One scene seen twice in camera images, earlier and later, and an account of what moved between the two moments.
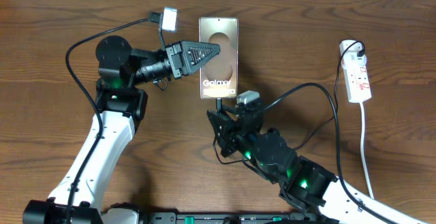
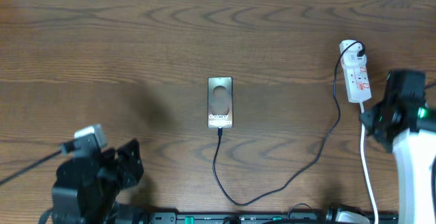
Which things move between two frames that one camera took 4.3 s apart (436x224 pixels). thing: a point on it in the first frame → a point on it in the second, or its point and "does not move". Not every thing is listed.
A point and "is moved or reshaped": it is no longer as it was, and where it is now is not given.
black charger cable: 361,53 → 361,54
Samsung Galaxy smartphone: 219,79 is moved or reshaped
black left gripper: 183,50 → 131,160
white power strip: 356,73 does not move
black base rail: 219,218 does not move
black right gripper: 231,132 → 367,118
